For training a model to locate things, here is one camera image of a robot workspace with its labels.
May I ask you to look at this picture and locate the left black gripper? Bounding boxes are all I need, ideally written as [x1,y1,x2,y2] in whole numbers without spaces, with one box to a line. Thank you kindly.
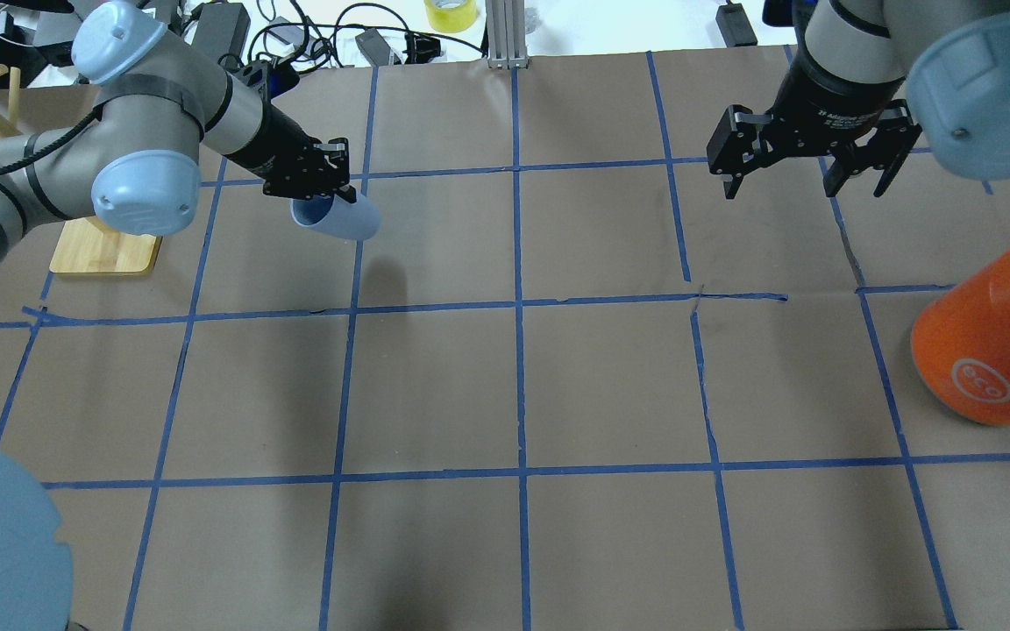
[224,105,357,203]

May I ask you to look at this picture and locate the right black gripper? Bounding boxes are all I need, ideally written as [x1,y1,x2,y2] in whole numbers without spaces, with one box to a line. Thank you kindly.
[707,52,922,200]

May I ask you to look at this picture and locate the white paper cup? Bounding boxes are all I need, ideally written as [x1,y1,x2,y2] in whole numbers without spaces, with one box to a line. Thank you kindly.
[291,192,381,241]

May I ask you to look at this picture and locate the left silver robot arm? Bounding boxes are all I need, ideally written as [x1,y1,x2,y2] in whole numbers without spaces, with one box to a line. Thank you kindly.
[0,1,381,630]

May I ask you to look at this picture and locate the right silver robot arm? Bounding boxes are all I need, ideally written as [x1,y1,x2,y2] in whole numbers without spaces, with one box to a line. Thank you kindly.
[706,1,1010,199]

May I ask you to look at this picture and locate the black power adapter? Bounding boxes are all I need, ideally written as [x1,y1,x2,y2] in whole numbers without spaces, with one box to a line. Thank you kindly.
[715,1,758,48]

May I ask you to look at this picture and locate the yellow tape roll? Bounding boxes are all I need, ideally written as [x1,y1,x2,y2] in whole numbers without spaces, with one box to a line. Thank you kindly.
[423,0,480,33]

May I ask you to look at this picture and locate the wooden mug stand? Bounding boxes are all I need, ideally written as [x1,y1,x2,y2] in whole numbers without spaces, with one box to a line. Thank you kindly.
[0,63,162,277]

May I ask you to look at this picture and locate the orange cylindrical can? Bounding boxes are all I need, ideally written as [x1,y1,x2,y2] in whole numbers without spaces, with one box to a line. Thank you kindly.
[910,251,1010,427]

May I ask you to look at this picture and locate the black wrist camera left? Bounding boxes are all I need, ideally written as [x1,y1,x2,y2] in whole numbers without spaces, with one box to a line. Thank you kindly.
[235,60,301,102]

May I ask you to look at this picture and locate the black power brick with cables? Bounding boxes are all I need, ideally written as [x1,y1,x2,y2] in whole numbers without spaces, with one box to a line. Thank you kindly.
[246,3,484,75]

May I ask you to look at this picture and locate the aluminium frame post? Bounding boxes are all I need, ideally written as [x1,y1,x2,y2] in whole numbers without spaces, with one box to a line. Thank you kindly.
[485,0,530,69]

